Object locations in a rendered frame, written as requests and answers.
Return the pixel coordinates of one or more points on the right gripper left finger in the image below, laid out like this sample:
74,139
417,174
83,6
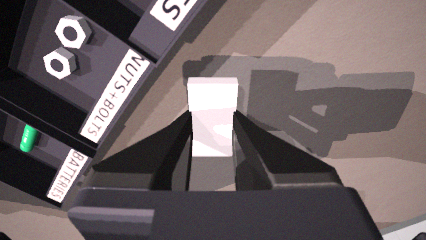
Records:
151,161

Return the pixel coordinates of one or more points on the green battery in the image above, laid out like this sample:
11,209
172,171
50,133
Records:
28,139

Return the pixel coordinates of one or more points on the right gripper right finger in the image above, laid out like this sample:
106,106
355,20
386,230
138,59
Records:
275,163

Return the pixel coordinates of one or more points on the white hex nut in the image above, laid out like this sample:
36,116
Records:
73,31
60,62

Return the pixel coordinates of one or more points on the black three-compartment bin rack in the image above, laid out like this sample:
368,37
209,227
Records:
58,107

